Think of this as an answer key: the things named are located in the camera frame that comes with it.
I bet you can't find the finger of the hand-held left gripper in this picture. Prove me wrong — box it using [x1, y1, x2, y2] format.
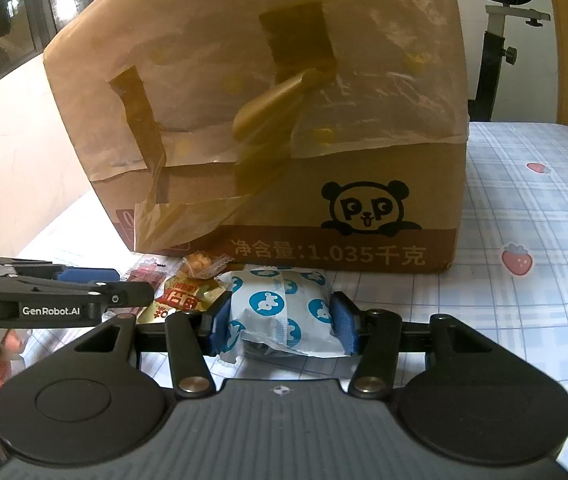
[0, 256, 121, 284]
[0, 276, 155, 311]

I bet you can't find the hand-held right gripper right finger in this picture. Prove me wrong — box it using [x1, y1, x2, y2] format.
[330, 291, 502, 401]

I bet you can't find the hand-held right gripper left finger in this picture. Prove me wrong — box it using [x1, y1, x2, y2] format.
[71, 292, 235, 400]

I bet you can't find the red yellow snack packet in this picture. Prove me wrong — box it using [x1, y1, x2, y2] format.
[136, 276, 232, 328]

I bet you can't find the white blue print snack packet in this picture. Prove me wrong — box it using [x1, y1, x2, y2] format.
[218, 266, 351, 366]

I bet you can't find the brown cardboard box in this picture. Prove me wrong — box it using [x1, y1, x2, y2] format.
[43, 0, 470, 275]

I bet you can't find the person's left hand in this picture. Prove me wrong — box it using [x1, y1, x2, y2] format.
[0, 330, 30, 428]

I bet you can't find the red clear snack packet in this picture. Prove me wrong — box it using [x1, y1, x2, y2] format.
[125, 259, 167, 286]

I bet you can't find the orange candy clear wrapper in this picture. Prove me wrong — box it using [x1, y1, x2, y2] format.
[182, 252, 232, 281]

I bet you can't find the plaid strawberry bedsheet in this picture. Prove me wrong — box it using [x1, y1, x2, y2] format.
[19, 120, 568, 480]

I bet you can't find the clear plastic bag liner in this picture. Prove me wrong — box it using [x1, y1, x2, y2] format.
[43, 0, 469, 256]

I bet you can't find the dark glass window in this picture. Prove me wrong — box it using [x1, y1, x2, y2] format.
[0, 0, 140, 106]

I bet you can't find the black exercise bike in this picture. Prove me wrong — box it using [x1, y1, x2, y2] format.
[468, 0, 552, 123]

